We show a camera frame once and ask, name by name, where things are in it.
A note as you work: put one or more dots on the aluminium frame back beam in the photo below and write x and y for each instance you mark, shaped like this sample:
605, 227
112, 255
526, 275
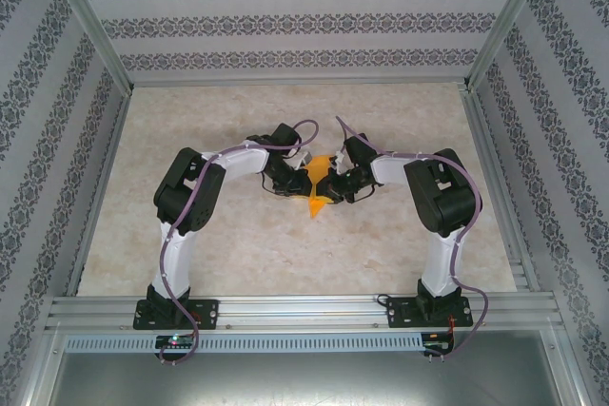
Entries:
300, 82

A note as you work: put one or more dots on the orange cloth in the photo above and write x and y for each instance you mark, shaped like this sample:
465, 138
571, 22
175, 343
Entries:
316, 168

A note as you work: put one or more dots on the aluminium frame post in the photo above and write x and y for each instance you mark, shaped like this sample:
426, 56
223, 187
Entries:
505, 21
92, 21

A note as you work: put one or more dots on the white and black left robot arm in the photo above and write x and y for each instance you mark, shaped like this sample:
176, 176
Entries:
238, 166

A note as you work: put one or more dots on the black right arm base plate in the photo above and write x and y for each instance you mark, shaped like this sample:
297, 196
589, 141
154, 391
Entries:
402, 313

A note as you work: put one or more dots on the aluminium table side rail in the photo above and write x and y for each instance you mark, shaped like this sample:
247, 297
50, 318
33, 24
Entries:
101, 187
497, 187

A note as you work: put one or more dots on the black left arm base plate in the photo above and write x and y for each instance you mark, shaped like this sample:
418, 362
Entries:
207, 313

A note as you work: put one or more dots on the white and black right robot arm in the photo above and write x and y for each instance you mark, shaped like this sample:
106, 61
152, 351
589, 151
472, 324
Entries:
390, 173

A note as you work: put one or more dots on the aluminium mounting rail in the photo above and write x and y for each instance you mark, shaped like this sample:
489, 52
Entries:
300, 311

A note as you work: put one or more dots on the grey sheet metal tray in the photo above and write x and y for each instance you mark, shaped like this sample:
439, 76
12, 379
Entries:
304, 382

